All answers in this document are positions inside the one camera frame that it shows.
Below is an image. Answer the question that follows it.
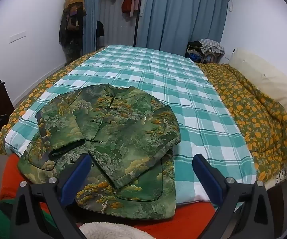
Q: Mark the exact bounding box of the teal checked blanket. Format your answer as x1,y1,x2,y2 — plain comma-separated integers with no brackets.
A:
4,45,257,203

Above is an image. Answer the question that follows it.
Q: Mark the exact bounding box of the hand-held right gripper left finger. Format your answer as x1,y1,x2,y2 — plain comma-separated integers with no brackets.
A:
10,154,92,239

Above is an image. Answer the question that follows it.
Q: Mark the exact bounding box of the black hanging garment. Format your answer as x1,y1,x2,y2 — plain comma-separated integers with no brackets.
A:
96,20,105,46

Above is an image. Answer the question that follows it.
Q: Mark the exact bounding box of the blue curtain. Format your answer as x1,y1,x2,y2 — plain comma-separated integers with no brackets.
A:
135,0,230,53
77,0,101,55

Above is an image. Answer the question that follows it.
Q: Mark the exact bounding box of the brown hooded coat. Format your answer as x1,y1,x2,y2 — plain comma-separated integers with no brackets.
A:
64,0,87,20

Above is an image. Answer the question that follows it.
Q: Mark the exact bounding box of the green landscape print jacket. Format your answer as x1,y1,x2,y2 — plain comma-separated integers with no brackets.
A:
17,84,181,216

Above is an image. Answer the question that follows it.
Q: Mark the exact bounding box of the pink hanging garment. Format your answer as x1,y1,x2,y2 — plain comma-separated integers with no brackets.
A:
130,0,141,17

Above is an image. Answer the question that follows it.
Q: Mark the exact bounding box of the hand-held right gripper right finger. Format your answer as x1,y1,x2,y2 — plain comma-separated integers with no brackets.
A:
192,154,274,239

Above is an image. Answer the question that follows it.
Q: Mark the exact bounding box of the dark hanging coat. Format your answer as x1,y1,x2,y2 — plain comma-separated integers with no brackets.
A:
59,12,84,65

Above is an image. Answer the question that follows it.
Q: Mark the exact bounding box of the orange floral bed sheet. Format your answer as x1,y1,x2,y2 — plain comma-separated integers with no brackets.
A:
0,47,104,155

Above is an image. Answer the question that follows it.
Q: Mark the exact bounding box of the black clothes pile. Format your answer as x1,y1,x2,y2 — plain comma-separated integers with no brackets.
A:
186,41,204,54

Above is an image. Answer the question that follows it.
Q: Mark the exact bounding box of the orange floral duvet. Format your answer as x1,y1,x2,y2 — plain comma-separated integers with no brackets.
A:
196,62,287,183

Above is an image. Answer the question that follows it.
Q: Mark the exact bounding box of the red hanging garment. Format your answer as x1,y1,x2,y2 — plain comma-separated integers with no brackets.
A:
122,0,134,15

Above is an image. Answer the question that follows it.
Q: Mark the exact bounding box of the grey striped cloth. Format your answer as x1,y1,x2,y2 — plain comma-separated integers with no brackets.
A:
198,38,225,56

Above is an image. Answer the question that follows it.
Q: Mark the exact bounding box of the orange blanket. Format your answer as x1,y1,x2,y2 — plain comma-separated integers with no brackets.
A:
0,153,218,239

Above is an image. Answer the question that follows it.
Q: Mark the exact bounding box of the white fleece cloth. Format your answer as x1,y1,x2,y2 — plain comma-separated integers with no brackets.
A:
80,223,156,239

